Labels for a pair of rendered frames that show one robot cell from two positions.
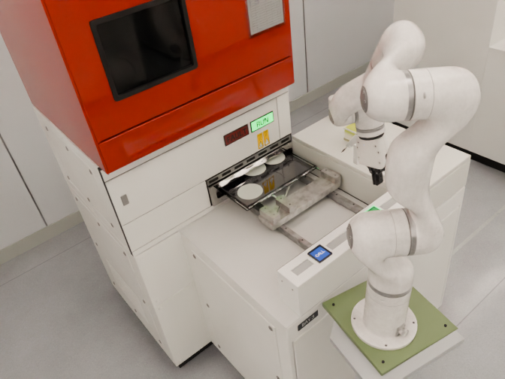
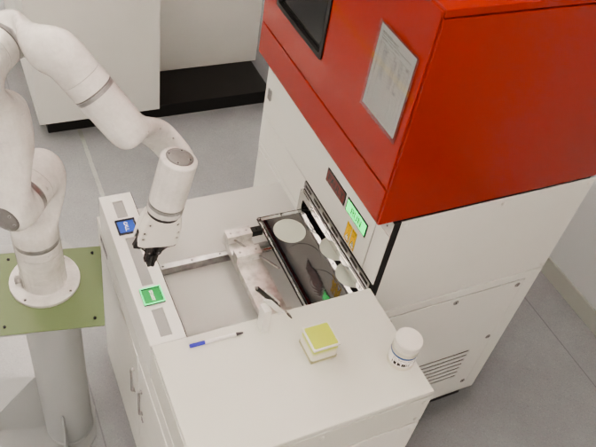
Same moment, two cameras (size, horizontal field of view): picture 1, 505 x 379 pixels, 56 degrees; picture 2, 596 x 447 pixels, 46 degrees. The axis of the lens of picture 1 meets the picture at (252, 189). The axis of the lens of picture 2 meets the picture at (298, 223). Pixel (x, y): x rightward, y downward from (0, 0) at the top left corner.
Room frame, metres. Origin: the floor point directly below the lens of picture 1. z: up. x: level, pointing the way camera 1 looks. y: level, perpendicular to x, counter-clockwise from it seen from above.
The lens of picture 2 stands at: (1.54, -1.50, 2.43)
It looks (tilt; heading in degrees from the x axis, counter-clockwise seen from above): 45 degrees down; 91
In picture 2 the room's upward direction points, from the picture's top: 12 degrees clockwise
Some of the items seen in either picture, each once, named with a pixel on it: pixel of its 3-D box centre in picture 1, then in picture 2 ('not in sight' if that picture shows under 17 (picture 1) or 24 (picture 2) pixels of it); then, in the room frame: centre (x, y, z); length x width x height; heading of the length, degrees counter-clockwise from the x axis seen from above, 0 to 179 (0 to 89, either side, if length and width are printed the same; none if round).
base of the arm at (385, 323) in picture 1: (386, 302); (41, 260); (0.84, -0.33, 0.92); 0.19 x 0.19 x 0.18
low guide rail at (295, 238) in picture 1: (278, 225); (232, 254); (1.33, -0.08, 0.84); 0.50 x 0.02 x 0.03; 34
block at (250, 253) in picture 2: (285, 204); (247, 254); (1.38, -0.12, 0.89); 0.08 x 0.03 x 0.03; 34
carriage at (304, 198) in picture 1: (300, 200); (255, 279); (1.42, -0.18, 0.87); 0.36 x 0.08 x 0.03; 124
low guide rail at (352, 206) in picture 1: (328, 192); not in sight; (1.48, -0.30, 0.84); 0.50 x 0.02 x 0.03; 34
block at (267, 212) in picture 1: (270, 213); (238, 234); (1.33, -0.05, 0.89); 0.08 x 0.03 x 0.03; 34
